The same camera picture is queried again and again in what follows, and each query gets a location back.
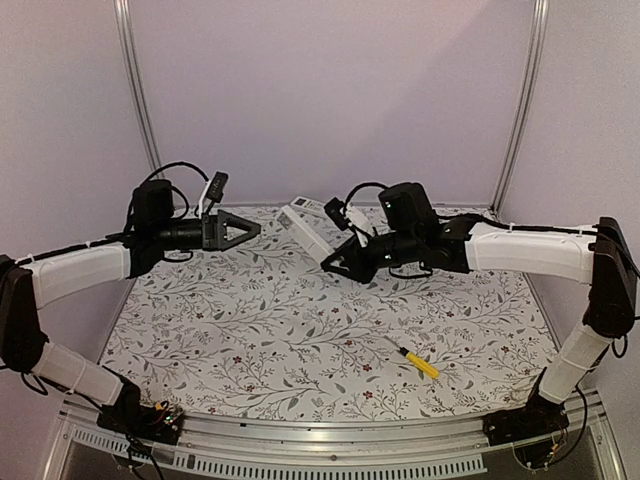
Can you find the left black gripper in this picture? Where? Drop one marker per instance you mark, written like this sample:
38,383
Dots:
213,230

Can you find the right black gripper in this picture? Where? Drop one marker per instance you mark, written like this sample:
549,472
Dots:
359,270

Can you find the white air conditioner remote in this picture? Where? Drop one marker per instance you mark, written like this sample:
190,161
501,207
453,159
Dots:
302,233

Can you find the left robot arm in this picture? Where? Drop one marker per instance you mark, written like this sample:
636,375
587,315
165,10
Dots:
152,230

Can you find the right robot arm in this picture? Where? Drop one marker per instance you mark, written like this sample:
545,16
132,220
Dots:
596,255

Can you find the floral patterned table mat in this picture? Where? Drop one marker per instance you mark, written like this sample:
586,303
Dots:
262,332

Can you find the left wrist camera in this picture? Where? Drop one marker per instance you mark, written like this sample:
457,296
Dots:
216,186

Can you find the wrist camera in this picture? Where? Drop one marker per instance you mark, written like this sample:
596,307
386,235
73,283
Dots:
335,209
216,186

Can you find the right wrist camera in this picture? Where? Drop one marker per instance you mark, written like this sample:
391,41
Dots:
335,209

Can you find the yellow handled screwdriver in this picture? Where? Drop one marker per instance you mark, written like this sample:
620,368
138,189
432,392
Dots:
421,364

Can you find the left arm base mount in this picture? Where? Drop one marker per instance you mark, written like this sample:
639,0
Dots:
161,422

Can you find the front aluminium rail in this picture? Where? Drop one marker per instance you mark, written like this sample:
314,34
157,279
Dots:
218,447

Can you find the left aluminium frame post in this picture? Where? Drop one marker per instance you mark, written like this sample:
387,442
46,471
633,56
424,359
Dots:
125,28

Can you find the aluminium frame post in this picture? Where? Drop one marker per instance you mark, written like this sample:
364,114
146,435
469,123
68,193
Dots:
125,28
525,99

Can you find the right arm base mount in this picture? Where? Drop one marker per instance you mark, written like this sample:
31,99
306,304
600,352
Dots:
538,417

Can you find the right aluminium frame post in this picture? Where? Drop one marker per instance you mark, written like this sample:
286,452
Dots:
525,99

